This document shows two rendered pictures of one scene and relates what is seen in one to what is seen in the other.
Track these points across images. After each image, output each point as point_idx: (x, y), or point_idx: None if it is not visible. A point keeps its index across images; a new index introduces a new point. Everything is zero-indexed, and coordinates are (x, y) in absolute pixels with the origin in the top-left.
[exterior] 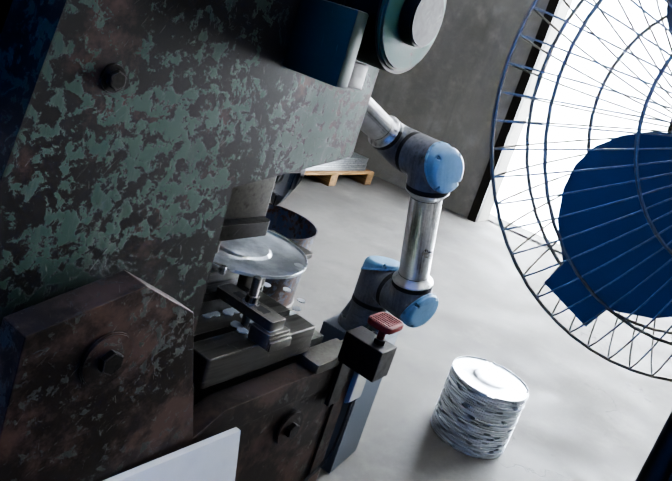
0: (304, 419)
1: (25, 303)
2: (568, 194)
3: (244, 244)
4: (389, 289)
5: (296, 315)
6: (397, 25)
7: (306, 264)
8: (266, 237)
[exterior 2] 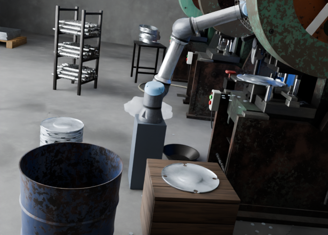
0: None
1: None
2: None
3: (260, 79)
4: (166, 89)
5: (247, 85)
6: None
7: (241, 74)
8: (244, 79)
